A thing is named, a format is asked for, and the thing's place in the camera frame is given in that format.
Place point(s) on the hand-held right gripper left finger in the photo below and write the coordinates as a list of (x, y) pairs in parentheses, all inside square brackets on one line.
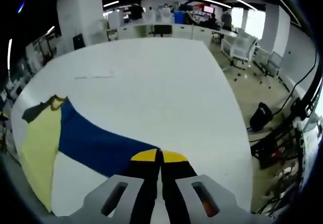
[(146, 183)]

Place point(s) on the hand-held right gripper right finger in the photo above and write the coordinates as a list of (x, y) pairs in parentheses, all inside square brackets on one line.
[(174, 183)]

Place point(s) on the yellow blue black garment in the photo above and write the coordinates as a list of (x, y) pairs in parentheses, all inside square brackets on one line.
[(96, 140)]

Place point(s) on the black bag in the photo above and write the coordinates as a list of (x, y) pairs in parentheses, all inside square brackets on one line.
[(261, 116)]

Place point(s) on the white mesh chair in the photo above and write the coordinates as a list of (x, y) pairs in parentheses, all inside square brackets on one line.
[(272, 63), (241, 47)]

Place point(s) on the white cabinet counter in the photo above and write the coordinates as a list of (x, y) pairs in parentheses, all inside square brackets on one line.
[(186, 32)]

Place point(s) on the black office chair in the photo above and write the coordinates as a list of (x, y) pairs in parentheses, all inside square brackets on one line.
[(163, 30)]

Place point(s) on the blue storage bin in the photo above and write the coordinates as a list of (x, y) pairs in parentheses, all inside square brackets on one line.
[(179, 17)]

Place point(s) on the pink-lit monitor screen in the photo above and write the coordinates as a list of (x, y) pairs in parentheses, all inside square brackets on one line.
[(208, 9)]

